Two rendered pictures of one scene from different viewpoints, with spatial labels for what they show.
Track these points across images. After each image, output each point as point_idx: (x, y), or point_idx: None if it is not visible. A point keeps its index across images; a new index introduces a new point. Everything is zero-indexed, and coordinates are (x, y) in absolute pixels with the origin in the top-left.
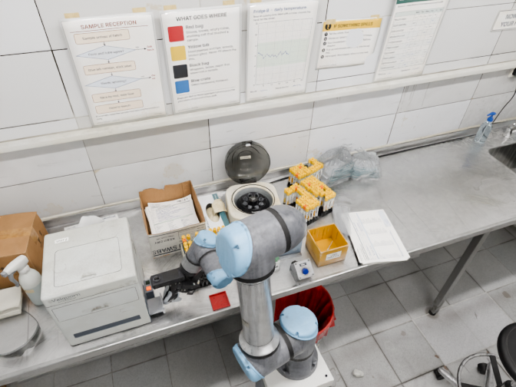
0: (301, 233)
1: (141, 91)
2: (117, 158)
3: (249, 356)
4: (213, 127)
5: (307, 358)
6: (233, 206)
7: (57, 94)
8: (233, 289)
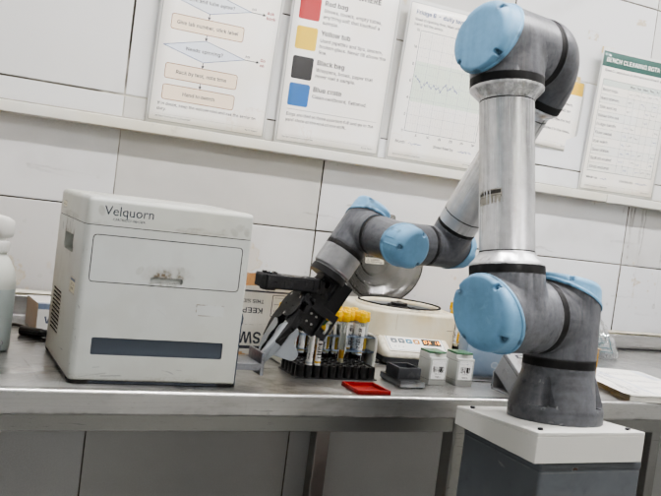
0: (577, 48)
1: (238, 82)
2: (159, 196)
3: (500, 269)
4: (329, 189)
5: (588, 367)
6: (366, 302)
7: (116, 46)
8: (387, 386)
